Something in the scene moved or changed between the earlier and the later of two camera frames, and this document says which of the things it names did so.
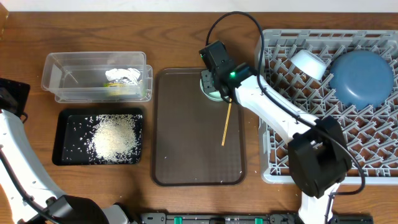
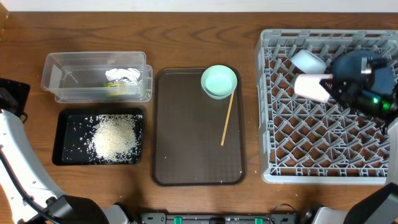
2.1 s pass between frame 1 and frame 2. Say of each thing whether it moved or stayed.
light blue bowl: stayed
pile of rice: stayed
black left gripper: stayed
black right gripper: moved
